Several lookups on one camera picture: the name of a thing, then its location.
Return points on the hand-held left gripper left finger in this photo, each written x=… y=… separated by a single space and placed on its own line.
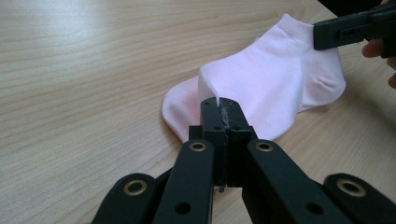
x=212 y=124

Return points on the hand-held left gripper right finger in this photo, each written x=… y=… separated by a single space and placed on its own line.
x=237 y=121

